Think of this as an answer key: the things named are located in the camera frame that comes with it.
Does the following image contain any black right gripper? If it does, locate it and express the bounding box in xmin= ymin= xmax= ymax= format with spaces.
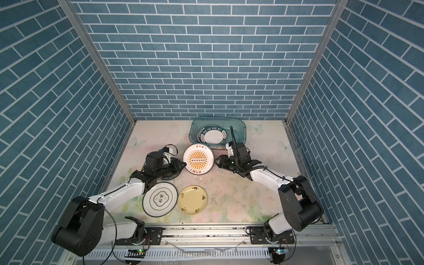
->
xmin=214 ymin=155 xmax=242 ymax=172

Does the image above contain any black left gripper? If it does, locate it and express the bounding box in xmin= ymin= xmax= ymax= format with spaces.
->
xmin=155 ymin=159 xmax=188 ymax=180

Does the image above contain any orange sunburst plate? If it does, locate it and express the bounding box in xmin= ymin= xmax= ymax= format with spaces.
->
xmin=183 ymin=144 xmax=215 ymax=176

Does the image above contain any white plate green lettered rim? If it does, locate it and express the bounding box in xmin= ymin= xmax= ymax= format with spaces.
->
xmin=197 ymin=124 xmax=227 ymax=145

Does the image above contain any white plate black quatrefoil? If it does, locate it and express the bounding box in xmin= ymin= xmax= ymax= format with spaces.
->
xmin=142 ymin=182 xmax=178 ymax=218

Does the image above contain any yellow plate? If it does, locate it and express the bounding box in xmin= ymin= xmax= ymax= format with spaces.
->
xmin=177 ymin=185 xmax=208 ymax=215

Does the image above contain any teal patterned small plate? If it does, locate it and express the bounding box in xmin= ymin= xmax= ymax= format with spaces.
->
xmin=163 ymin=171 xmax=182 ymax=181

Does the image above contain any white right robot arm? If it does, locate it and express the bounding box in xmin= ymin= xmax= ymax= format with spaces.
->
xmin=214 ymin=141 xmax=324 ymax=242

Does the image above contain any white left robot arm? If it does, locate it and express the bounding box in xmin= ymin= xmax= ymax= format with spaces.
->
xmin=51 ymin=151 xmax=187 ymax=257

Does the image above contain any teal plastic bin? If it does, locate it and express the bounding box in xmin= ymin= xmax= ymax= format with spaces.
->
xmin=188 ymin=117 xmax=246 ymax=150

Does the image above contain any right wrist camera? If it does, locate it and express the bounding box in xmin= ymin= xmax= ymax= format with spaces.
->
xmin=225 ymin=141 xmax=234 ymax=157

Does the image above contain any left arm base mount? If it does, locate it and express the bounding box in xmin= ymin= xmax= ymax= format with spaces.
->
xmin=116 ymin=216 xmax=164 ymax=246

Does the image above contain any metal base rail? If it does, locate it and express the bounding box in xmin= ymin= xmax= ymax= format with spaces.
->
xmin=59 ymin=224 xmax=350 ymax=265

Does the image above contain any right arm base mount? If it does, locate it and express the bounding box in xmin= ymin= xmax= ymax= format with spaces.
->
xmin=245 ymin=226 xmax=295 ymax=245

